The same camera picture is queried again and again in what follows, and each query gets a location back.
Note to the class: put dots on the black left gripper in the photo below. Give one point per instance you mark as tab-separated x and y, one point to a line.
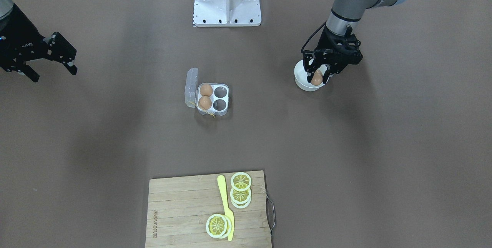
326	41

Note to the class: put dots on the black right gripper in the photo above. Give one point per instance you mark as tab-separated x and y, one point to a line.
16	32

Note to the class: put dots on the brown egg from bowl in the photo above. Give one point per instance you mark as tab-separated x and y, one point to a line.
317	78

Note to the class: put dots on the clear plastic egg box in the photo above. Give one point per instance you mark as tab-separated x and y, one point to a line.
220	98

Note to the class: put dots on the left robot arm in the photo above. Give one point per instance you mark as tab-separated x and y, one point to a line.
345	15

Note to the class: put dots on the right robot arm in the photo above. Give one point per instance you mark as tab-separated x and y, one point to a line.
21	42

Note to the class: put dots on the brown egg in box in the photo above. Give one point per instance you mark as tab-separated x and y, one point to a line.
206	90
204	103

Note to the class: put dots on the lemon slice beside knife blade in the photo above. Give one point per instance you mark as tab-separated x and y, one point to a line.
219	226

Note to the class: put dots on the wooden cutting board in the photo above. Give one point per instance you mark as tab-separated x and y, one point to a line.
179	207

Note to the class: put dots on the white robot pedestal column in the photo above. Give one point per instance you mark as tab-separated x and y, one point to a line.
226	13

